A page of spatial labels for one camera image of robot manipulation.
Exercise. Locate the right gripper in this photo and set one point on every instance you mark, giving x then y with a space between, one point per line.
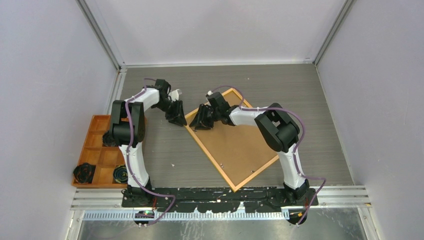
200 122

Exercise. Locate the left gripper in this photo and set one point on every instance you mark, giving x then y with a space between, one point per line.
177 117

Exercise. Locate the yellow wooden picture frame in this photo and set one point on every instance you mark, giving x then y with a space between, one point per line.
215 165

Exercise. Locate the brown backing board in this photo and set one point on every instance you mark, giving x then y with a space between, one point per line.
235 142

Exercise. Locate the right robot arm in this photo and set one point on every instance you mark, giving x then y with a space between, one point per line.
277 127

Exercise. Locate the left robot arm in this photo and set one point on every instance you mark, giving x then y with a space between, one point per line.
128 128

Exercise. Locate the black coil in tray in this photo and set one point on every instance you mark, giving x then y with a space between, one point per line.
108 140

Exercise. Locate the black yellow coil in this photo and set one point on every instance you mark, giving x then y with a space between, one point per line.
120 174

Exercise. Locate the orange compartment tray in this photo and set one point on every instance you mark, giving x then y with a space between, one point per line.
104 158

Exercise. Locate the black coil outside tray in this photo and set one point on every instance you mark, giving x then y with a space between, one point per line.
84 173

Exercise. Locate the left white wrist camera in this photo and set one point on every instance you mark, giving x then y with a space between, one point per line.
174 95

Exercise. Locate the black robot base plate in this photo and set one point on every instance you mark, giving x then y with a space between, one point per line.
218 198

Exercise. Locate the aluminium front rail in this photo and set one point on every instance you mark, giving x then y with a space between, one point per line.
108 204

